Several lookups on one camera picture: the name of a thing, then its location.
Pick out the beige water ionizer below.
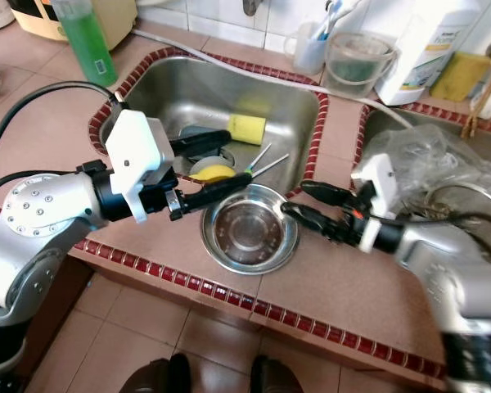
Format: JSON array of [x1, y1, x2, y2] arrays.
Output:
[[7, 0, 138, 43]]

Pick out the dark right robot foot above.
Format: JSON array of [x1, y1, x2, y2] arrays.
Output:
[[250, 355, 304, 393]]

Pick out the steel strainer bowl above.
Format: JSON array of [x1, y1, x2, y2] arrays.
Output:
[[438, 180, 491, 246]]

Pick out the dark robot foot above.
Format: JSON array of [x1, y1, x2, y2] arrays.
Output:
[[250, 355, 304, 393], [119, 352, 193, 393]]

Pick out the white bottle yellow cap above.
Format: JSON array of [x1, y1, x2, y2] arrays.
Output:
[[372, 0, 484, 106]]

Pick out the clear measuring jug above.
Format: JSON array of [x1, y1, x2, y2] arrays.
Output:
[[323, 31, 398, 97]]

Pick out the yellow plastic bowl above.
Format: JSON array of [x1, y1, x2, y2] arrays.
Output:
[[191, 162, 236, 184]]

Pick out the green dish soap bottle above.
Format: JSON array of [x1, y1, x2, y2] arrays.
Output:
[[51, 0, 118, 88]]

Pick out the dark left robot foot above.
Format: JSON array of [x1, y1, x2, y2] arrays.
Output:
[[119, 352, 193, 393]]

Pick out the white toothpaste tube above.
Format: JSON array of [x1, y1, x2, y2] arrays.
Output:
[[331, 0, 357, 19]]

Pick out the round steel dish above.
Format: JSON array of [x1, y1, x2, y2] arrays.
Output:
[[200, 184, 300, 275]]

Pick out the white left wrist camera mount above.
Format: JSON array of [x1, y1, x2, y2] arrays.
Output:
[[105, 109, 181, 224]]

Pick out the clear toothbrush cup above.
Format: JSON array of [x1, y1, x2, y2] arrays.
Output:
[[285, 20, 330, 76]]

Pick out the clear plastic bag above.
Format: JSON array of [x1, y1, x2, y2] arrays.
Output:
[[364, 123, 491, 214]]

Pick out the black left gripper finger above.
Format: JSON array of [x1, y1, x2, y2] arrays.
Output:
[[170, 129, 235, 158], [168, 172, 271, 220]]

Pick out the yellow sponge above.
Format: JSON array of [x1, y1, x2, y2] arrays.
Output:
[[227, 113, 268, 145], [430, 51, 491, 102]]

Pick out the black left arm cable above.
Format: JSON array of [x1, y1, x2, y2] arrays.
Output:
[[0, 80, 125, 206]]

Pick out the blue toothbrush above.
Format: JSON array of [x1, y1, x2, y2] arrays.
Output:
[[315, 8, 338, 40]]

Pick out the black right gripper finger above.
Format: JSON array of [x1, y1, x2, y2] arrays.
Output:
[[300, 179, 363, 208], [281, 201, 358, 245]]

